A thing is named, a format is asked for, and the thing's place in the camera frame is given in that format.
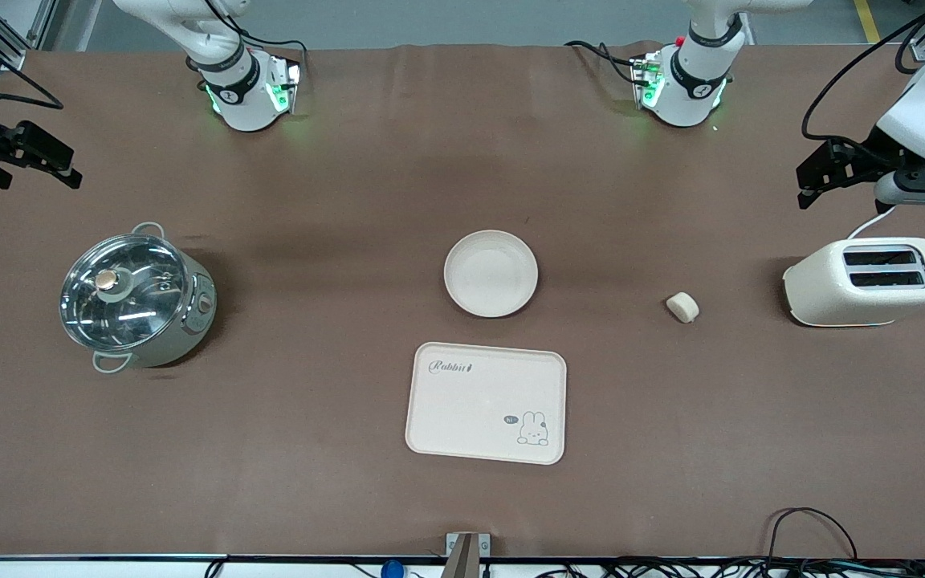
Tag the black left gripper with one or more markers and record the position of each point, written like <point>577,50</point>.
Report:
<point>864,155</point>

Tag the small cream bun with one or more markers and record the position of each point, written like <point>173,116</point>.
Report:
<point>682,307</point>

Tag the cream round plate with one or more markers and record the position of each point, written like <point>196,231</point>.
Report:
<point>491,277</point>

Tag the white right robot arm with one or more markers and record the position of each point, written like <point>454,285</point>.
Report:
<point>230,96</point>

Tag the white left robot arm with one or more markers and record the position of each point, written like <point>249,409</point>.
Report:
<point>695,80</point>

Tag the cream two-slot toaster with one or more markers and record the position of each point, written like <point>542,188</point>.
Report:
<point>824,289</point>

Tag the glass pot lid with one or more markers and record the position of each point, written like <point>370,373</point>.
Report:
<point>141,305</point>

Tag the pale green electric pot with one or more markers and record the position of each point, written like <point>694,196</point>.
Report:
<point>197,321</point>

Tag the cream rabbit print tray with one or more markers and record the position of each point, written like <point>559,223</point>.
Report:
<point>470,409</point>

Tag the small blue round object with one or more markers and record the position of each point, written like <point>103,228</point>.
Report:
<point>392,570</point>

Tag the grey metal camera mount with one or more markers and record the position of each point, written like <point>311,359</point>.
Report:
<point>466,558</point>

